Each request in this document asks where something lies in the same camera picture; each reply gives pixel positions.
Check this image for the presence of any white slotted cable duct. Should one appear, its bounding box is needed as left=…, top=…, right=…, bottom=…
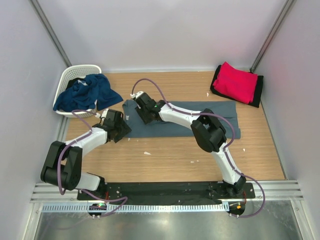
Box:
left=41, top=202, right=229, bottom=214

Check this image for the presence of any black garment in basket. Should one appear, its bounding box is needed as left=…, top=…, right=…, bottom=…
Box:
left=66, top=77, right=87, bottom=90

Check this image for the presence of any aluminium corner post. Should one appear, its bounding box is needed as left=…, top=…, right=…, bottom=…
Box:
left=29, top=0, right=72, bottom=67
left=249, top=0, right=297, bottom=73

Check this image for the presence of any folded black t shirt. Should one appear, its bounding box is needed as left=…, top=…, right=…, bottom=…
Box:
left=210, top=64, right=264, bottom=108

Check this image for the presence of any right aluminium corner post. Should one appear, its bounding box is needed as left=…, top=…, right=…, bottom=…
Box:
left=249, top=0, right=297, bottom=73

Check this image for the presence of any right wrist camera housing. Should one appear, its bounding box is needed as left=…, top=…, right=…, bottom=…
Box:
left=130, top=91, right=144, bottom=100

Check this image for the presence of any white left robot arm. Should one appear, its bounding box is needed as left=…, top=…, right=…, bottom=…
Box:
left=40, top=108, right=131, bottom=200

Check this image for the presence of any folded pink t shirt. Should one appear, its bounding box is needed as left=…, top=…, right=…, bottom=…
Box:
left=212, top=61, right=258, bottom=104

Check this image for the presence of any white perforated laundry basket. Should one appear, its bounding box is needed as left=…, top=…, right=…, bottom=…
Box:
left=52, top=64, right=102, bottom=118

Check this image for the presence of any left aluminium corner post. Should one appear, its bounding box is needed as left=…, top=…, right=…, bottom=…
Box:
left=29, top=0, right=72, bottom=67

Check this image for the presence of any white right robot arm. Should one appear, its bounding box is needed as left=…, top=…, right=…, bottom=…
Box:
left=130, top=91, right=246, bottom=198

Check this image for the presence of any grey-blue t shirt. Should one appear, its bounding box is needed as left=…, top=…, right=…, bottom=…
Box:
left=122, top=100, right=241, bottom=139

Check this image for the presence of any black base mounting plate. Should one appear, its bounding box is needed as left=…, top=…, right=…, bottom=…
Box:
left=88, top=181, right=256, bottom=205

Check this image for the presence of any aluminium frame rail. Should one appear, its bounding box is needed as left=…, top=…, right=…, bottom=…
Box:
left=30, top=180, right=304, bottom=203

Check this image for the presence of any navy blue t shirt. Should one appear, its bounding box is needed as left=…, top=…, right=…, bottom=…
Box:
left=53, top=73, right=123, bottom=113

